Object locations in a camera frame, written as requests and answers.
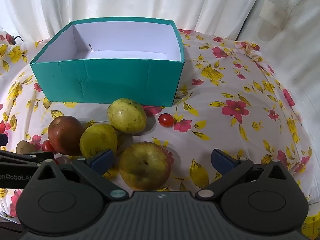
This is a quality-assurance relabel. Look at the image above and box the brown potato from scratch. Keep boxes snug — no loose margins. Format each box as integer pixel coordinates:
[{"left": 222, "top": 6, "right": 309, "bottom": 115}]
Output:
[{"left": 16, "top": 141, "right": 36, "bottom": 155}]

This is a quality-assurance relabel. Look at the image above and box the yellow packet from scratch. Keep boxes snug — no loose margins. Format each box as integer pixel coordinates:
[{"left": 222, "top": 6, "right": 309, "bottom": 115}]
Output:
[{"left": 303, "top": 210, "right": 320, "bottom": 240}]

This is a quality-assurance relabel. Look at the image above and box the white curtain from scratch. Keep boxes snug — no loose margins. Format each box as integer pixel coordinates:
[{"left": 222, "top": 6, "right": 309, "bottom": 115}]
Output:
[{"left": 0, "top": 0, "right": 267, "bottom": 43}]

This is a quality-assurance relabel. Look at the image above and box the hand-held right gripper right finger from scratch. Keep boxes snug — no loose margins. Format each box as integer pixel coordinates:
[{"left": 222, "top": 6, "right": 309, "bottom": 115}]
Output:
[{"left": 195, "top": 149, "right": 288, "bottom": 200}]

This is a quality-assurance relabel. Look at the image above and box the floral white tablecloth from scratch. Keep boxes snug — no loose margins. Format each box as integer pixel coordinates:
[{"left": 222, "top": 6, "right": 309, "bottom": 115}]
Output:
[{"left": 0, "top": 29, "right": 316, "bottom": 222}]

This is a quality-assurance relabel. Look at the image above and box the teal cardboard box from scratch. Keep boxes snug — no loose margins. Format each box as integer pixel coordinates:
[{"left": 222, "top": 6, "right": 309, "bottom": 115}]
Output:
[{"left": 29, "top": 17, "right": 185, "bottom": 107}]

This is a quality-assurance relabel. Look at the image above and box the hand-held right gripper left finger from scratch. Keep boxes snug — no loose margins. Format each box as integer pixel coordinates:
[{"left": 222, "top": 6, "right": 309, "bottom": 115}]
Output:
[{"left": 37, "top": 149, "right": 129, "bottom": 201}]

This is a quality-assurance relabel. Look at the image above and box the green pear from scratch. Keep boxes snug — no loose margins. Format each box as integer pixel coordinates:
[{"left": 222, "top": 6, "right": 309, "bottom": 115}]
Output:
[
  {"left": 107, "top": 98, "right": 147, "bottom": 134},
  {"left": 79, "top": 124, "right": 118, "bottom": 159}
]

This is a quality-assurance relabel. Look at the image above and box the yellow red apple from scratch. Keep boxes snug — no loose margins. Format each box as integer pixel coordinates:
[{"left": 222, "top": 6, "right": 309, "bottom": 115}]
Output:
[{"left": 118, "top": 141, "right": 172, "bottom": 190}]

